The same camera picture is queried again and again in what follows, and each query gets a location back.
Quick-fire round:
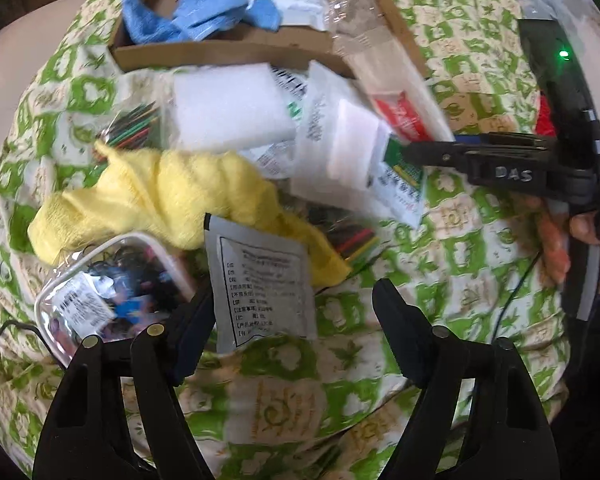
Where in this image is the red and white packet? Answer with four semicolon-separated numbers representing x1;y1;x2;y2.
367;80;456;143

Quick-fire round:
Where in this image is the bag of coloured sticks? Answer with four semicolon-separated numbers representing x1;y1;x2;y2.
96;101;168;153
310;210;386;268

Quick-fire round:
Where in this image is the red garment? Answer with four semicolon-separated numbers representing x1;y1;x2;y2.
536;94;555;137

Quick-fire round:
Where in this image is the white foam sponge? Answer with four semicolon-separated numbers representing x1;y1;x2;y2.
172;62;301;152

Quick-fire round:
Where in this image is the grey printed sachet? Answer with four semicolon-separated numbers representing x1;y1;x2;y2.
203;212;320;355

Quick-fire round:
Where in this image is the grey towel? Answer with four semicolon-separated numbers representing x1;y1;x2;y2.
322;0;396;56

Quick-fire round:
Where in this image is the blue cloth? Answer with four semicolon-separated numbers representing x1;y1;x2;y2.
121;0;283;46

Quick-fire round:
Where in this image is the clear cartoon print pouch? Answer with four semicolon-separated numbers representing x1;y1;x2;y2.
34;232;198;356

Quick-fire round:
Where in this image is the cardboard box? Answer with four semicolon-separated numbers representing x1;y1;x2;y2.
107;0;433;81

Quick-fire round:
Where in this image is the yellow towel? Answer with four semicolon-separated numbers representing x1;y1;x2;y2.
27;140;353;286

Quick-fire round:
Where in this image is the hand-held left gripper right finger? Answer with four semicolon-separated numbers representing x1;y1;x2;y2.
372;277;561;480

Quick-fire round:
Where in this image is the green and white sachet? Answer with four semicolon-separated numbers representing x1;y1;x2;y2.
367;137;428;228

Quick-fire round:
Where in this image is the thin black cable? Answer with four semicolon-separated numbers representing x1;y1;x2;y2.
495;247;548;346

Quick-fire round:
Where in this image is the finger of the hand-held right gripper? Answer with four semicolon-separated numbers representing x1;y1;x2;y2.
389;139;551;173
450;131;553;150

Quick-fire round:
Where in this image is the white bag with foam sheet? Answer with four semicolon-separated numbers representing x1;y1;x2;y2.
290;60;401;198

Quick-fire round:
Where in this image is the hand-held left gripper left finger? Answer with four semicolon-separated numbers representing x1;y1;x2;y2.
32;287;216;480

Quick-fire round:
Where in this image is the person's right hand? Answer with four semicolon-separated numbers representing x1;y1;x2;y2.
569;207;600;301

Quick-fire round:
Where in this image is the green and white printed blanket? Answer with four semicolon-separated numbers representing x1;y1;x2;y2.
0;0;581;480

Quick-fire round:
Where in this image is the white printed packet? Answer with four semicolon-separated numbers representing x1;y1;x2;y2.
240;65;313;181

